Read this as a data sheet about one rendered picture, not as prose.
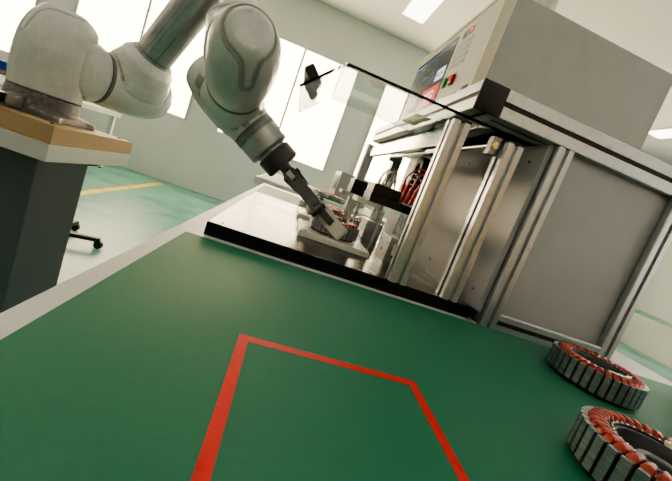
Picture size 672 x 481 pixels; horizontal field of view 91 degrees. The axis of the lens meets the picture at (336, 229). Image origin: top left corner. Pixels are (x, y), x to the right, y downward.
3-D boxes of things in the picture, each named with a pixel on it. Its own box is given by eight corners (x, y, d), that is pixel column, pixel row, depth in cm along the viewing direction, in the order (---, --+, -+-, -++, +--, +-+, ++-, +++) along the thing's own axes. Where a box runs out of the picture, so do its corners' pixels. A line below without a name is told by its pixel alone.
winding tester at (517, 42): (465, 99, 61) (511, -16, 58) (395, 127, 103) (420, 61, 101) (630, 174, 67) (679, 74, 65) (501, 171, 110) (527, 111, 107)
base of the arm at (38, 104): (-49, 89, 73) (-43, 64, 73) (28, 108, 95) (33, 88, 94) (42, 120, 77) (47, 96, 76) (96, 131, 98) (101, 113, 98)
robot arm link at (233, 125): (229, 152, 71) (237, 129, 59) (176, 91, 68) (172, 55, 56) (267, 124, 75) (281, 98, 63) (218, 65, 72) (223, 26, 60)
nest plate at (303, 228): (297, 234, 65) (299, 229, 65) (296, 222, 80) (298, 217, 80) (367, 258, 68) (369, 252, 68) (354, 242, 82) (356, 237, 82)
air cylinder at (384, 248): (382, 260, 72) (391, 236, 71) (374, 251, 79) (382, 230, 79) (403, 267, 73) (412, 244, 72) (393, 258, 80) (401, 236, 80)
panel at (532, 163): (475, 309, 58) (549, 143, 54) (380, 234, 122) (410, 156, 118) (480, 311, 58) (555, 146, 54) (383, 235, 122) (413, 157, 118)
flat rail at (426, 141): (446, 143, 54) (453, 125, 53) (366, 156, 114) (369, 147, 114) (453, 146, 54) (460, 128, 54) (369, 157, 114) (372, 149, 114)
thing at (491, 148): (489, 152, 55) (496, 135, 54) (387, 160, 115) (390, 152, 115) (497, 156, 55) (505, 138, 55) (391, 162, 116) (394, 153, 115)
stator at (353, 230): (308, 230, 67) (315, 213, 67) (306, 221, 78) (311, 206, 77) (359, 247, 69) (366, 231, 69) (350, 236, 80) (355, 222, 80)
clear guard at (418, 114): (298, 86, 49) (311, 46, 49) (297, 112, 73) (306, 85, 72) (485, 164, 55) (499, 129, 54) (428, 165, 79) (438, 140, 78)
